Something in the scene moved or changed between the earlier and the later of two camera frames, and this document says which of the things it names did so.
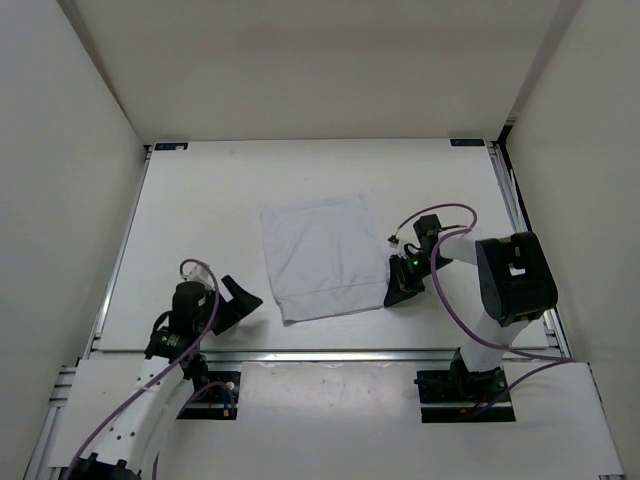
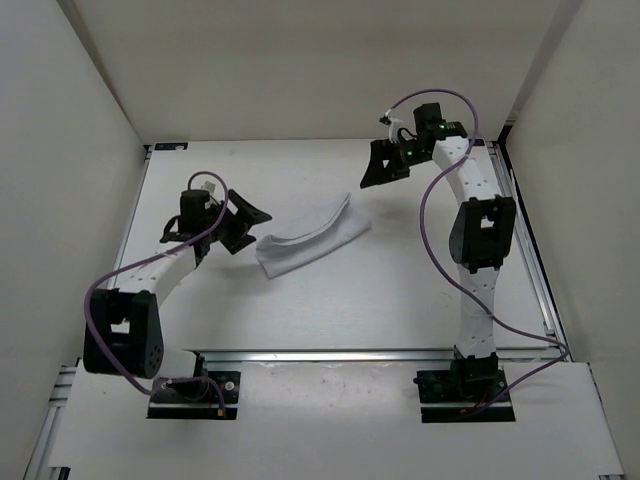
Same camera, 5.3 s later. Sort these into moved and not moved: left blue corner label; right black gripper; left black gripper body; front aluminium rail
Moved: right black gripper; left black gripper body
Not moved: left blue corner label; front aluminium rail
